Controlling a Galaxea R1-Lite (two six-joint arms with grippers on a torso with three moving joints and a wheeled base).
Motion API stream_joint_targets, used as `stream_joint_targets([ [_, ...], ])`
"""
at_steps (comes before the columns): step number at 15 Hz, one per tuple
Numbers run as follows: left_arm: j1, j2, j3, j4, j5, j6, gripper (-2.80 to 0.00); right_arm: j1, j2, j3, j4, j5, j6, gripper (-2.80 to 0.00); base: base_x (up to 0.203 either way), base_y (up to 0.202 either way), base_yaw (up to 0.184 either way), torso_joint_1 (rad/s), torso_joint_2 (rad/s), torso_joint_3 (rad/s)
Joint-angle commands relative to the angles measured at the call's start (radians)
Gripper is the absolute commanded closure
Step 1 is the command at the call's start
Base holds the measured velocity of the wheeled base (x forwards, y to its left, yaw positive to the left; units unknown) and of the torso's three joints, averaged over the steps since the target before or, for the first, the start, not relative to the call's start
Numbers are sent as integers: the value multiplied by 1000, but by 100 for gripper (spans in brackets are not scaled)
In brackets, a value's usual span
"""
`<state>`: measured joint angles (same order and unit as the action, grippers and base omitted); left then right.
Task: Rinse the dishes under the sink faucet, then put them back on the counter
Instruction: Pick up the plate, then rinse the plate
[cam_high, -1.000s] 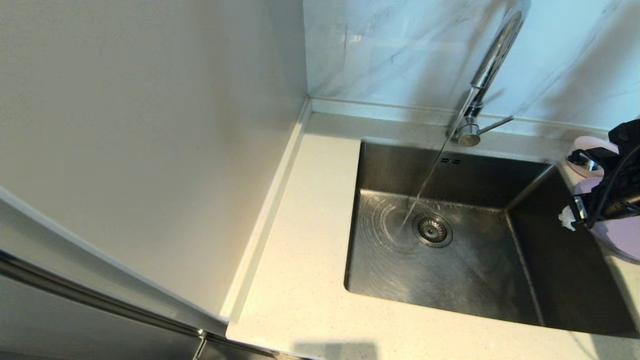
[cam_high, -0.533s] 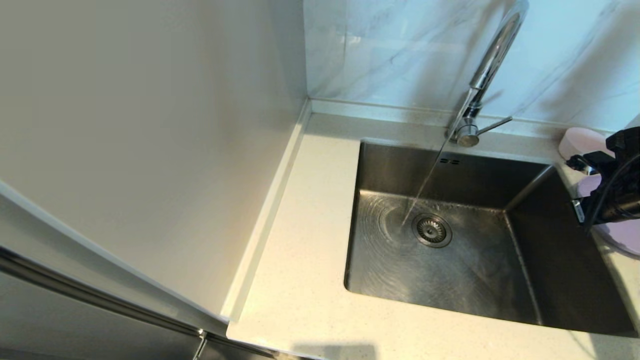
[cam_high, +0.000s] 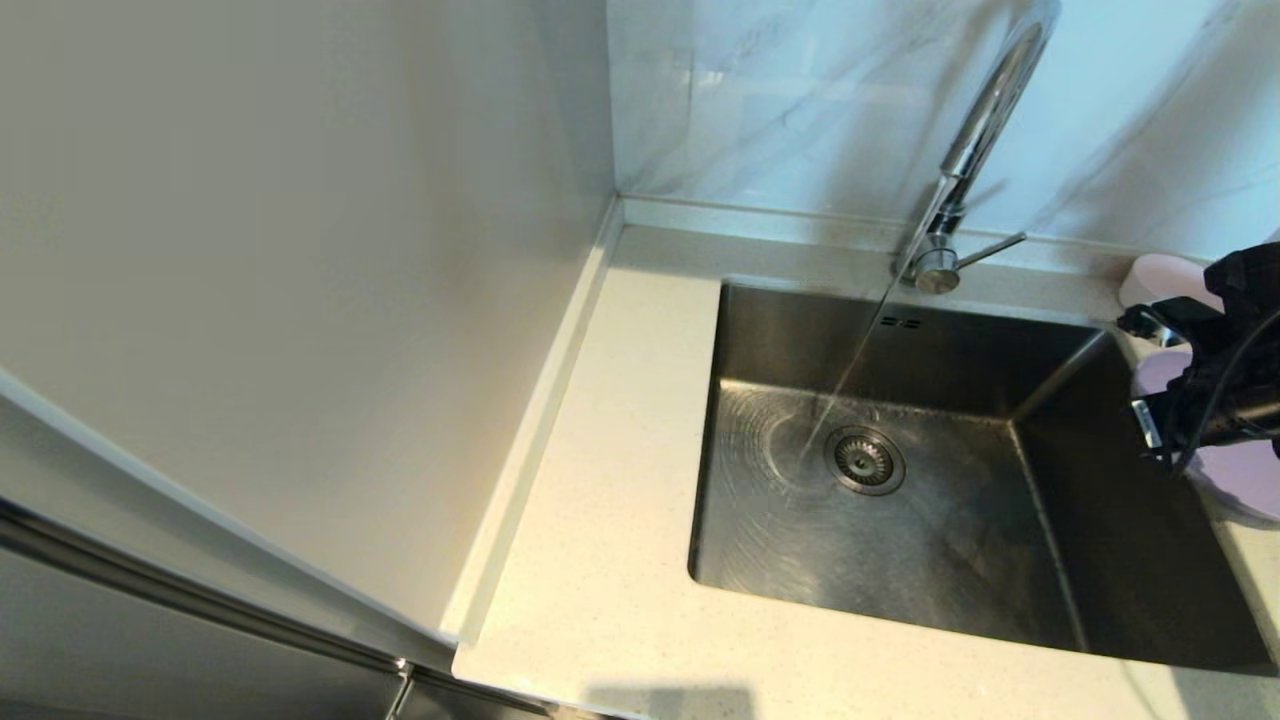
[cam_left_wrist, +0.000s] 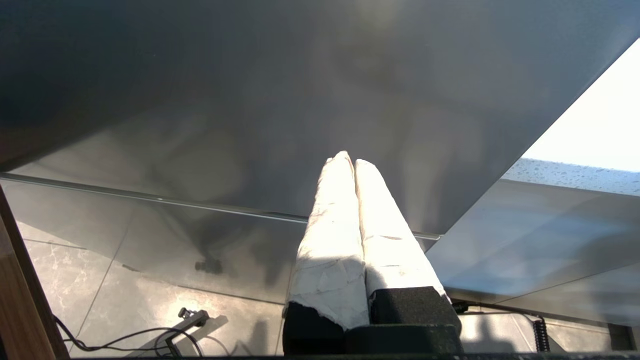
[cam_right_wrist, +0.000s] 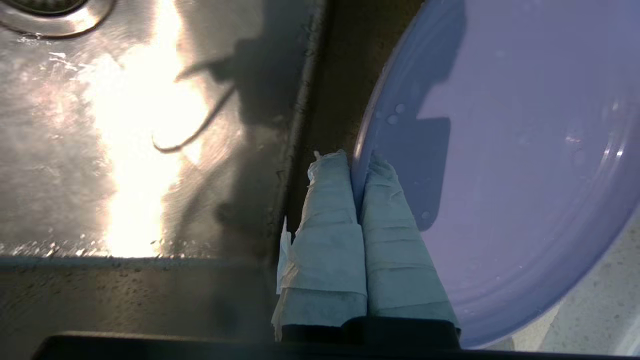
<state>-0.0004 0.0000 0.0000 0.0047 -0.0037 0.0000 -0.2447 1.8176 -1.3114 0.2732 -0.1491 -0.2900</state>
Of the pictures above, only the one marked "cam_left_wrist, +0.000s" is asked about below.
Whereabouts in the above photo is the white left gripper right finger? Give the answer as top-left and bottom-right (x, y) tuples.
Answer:
(346, 159), (463, 355)

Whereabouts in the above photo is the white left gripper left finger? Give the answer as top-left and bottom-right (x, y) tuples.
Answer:
(282, 151), (371, 356)

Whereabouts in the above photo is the grey base cabinet front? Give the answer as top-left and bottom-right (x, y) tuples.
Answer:
(425, 179), (640, 327)

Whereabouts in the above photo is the grey steel appliance door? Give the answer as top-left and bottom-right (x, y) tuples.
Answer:
(0, 179), (311, 306)
(0, 0), (640, 236)

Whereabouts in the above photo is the white tall cabinet side panel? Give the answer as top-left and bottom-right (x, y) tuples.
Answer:
(520, 37), (640, 173)

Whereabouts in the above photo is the black cabinet foot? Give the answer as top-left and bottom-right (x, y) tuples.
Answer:
(607, 322), (633, 351)

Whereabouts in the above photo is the brown wooden furniture panel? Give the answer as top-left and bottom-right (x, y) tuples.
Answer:
(0, 185), (71, 360)

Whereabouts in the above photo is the small metal floor bracket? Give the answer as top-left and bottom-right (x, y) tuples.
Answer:
(165, 307), (211, 357)

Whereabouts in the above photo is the black coiled cable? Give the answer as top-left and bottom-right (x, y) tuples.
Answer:
(452, 301), (551, 353)

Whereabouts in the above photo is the thin black floor cable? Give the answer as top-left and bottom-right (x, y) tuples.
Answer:
(52, 314), (206, 358)

